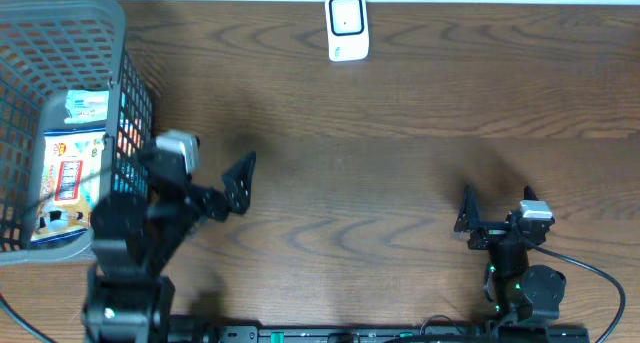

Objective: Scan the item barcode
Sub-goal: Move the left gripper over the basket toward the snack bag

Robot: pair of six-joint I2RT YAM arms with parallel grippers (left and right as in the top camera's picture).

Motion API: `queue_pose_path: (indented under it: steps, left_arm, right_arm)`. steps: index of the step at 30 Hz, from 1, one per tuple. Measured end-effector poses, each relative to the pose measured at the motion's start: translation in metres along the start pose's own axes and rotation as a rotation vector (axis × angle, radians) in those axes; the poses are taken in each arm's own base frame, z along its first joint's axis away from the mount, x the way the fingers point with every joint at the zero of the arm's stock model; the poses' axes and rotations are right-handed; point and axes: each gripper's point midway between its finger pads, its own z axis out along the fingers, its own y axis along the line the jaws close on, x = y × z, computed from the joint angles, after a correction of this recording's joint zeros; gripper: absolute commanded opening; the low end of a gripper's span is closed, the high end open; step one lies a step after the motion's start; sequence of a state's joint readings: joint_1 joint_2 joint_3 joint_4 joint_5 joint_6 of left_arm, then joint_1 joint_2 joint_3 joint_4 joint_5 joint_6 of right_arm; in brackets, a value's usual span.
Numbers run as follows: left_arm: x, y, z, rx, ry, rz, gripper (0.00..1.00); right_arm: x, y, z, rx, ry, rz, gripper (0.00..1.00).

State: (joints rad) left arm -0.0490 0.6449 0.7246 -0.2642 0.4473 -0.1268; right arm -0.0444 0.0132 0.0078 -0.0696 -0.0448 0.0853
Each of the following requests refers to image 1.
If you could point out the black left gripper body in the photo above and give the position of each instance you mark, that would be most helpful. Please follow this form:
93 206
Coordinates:
206 209

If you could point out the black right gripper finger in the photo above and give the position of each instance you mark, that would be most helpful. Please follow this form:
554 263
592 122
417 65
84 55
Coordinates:
469 217
529 194

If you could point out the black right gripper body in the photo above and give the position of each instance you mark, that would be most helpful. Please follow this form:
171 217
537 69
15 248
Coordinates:
489 232

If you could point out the yellow snack bag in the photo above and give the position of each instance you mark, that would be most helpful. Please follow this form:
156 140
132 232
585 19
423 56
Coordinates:
70 184

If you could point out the light teal pouch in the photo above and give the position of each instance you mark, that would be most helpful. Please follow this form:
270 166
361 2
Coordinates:
85 106

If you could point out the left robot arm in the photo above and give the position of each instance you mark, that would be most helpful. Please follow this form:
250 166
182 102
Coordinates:
128 297

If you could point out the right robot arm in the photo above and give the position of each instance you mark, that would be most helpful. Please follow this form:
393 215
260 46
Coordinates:
524 294

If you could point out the white barcode scanner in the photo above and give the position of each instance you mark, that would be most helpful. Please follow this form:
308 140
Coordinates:
347 30

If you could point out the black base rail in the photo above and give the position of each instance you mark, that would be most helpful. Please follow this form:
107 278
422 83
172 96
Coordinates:
437 329

